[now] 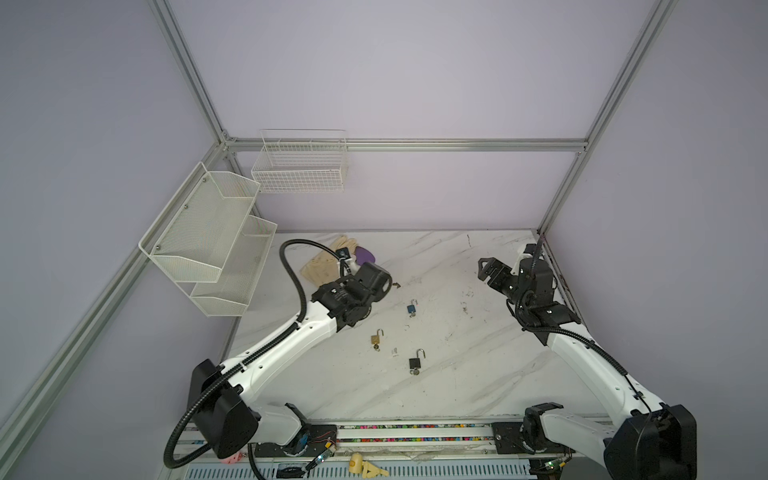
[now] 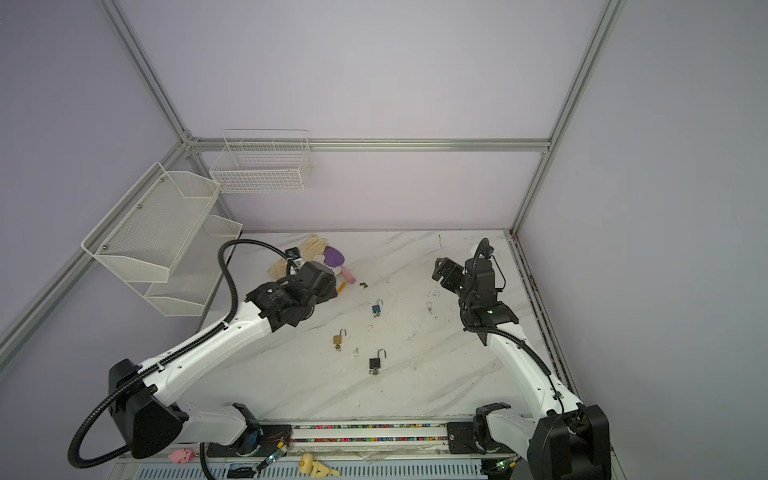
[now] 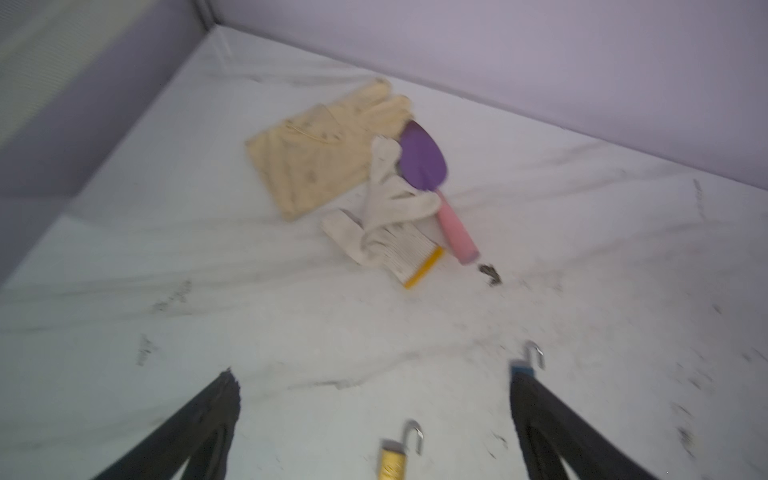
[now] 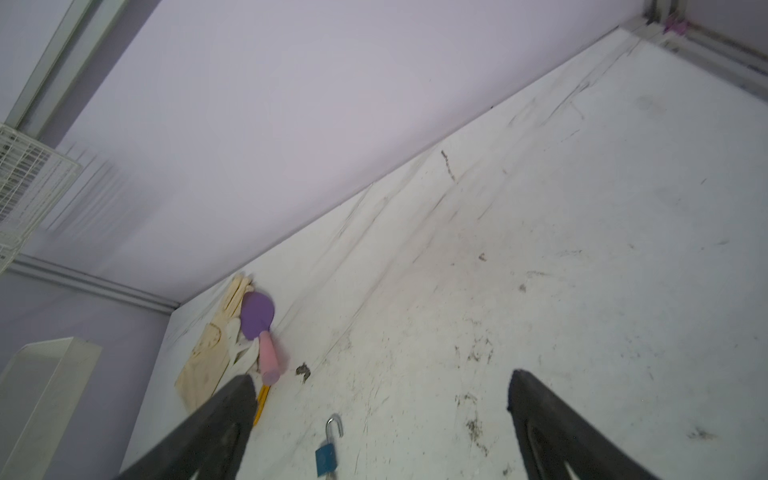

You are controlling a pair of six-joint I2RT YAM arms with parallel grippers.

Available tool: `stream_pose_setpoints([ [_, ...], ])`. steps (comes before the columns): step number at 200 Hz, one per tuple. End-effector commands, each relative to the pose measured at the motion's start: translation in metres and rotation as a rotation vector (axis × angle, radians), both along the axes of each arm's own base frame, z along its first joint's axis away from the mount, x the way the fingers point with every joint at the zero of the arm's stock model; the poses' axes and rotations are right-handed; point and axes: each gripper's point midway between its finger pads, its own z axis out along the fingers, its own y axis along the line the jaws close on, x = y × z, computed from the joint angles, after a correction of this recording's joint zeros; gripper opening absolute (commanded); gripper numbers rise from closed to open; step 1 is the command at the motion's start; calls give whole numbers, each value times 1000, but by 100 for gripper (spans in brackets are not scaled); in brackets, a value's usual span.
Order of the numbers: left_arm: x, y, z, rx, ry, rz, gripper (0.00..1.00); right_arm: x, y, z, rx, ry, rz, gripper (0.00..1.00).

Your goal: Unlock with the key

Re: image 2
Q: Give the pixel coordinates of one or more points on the white wire basket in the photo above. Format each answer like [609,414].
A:
[263,161]

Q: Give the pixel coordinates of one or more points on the brass padlock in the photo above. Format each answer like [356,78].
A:
[338,339]

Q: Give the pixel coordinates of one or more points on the black padlock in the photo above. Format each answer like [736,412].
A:
[375,363]

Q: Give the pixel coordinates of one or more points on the purple pink spatula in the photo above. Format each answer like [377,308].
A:
[335,257]

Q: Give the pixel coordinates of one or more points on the white mesh two-tier shelf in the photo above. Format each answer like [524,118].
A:
[161,240]

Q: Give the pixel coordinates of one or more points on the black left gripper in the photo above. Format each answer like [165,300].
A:
[331,292]

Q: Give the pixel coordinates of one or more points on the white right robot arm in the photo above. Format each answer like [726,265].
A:
[561,437]

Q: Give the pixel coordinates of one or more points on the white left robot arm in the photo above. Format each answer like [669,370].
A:
[142,398]

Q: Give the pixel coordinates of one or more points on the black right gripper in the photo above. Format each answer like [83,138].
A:
[453,271]

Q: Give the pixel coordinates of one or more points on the pink toy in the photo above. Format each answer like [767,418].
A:
[182,456]

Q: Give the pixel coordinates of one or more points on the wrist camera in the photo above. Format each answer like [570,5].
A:
[293,253]
[484,249]

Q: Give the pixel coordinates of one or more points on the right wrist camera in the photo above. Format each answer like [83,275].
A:
[484,249]

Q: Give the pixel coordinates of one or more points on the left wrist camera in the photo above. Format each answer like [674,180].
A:
[293,253]

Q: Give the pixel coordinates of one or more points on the beige work glove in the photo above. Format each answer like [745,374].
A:
[309,250]

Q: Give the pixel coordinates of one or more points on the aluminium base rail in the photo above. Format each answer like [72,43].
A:
[407,449]

